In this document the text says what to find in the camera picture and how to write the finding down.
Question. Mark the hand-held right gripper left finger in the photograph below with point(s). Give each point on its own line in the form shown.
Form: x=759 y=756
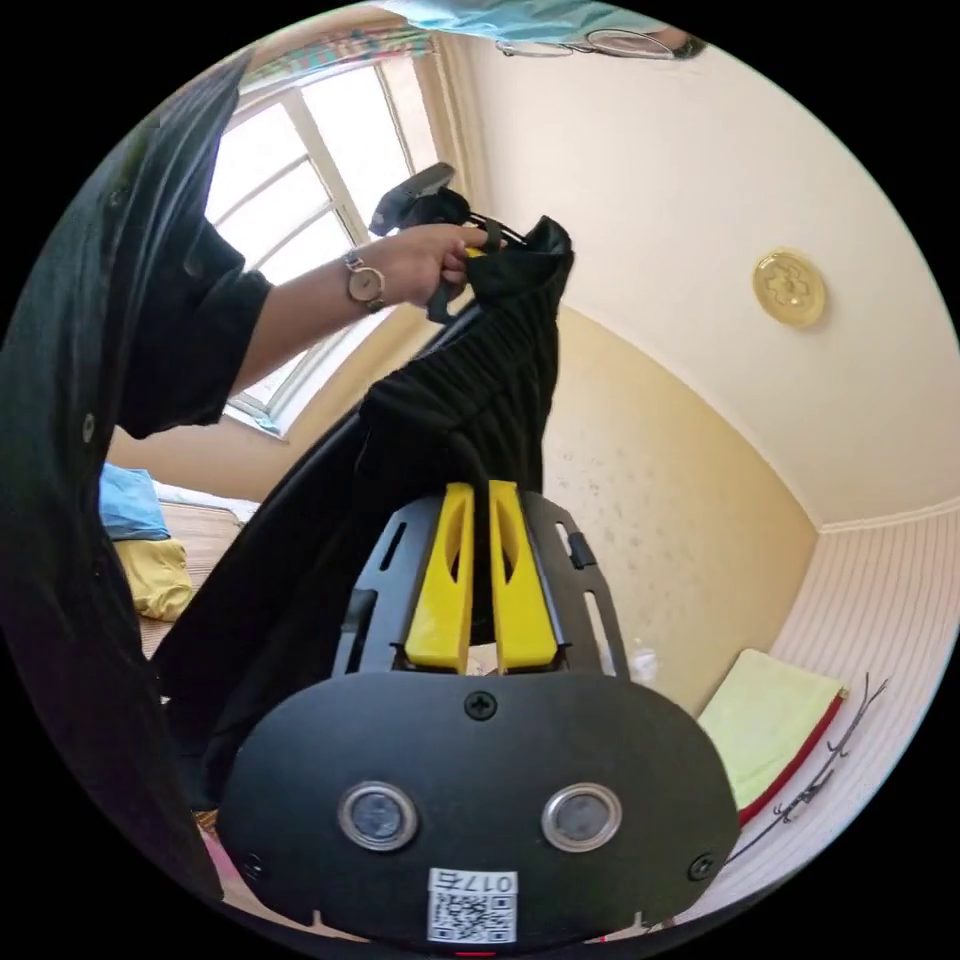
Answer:
x=441 y=600

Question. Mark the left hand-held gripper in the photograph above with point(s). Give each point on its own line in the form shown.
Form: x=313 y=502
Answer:
x=448 y=206

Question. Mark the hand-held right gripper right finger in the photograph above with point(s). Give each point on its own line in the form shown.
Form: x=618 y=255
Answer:
x=525 y=607

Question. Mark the black pants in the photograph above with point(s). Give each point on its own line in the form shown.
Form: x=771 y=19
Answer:
x=420 y=420

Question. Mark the person's left forearm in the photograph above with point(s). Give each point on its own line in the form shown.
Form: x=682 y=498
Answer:
x=307 y=319

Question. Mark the person's left hand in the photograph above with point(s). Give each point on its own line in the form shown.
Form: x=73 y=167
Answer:
x=431 y=262

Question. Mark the curtain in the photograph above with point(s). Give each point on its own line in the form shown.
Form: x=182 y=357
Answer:
x=450 y=112

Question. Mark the window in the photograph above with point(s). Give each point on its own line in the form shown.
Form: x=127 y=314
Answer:
x=300 y=172

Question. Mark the bed with woven mat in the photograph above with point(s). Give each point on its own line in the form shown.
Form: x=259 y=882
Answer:
x=206 y=534

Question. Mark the light green cloth red edge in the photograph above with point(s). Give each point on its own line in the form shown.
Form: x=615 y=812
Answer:
x=765 y=720

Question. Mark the yellow garment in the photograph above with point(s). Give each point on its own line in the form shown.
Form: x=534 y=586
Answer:
x=159 y=577

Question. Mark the round yellow ceiling lamp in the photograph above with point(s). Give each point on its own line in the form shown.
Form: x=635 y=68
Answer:
x=789 y=288

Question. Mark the blue pillow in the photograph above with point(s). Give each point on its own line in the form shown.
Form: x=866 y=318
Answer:
x=131 y=504

